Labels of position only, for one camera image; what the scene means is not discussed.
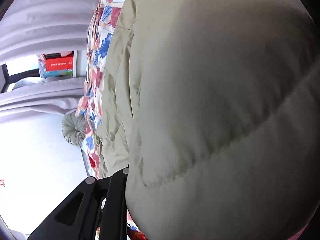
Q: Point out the khaki puffer jacket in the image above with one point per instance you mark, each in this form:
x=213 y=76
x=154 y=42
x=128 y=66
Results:
x=212 y=105

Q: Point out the white window sill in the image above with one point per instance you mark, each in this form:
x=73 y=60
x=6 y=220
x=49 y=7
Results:
x=80 y=65

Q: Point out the light blue box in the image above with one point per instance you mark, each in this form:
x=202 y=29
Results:
x=57 y=73

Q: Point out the wide grey curtain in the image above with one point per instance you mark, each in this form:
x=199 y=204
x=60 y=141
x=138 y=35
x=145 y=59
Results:
x=50 y=17

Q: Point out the narrow grey curtain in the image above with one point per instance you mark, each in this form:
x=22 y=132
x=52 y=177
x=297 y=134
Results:
x=37 y=100

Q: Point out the red box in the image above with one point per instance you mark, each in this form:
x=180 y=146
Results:
x=58 y=63

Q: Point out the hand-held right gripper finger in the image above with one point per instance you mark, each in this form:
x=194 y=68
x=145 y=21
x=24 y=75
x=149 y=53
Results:
x=75 y=212

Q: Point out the round green pleated cushion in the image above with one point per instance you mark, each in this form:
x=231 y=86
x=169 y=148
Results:
x=74 y=128

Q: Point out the leaf patterned checked quilt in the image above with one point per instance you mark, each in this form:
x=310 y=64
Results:
x=105 y=17

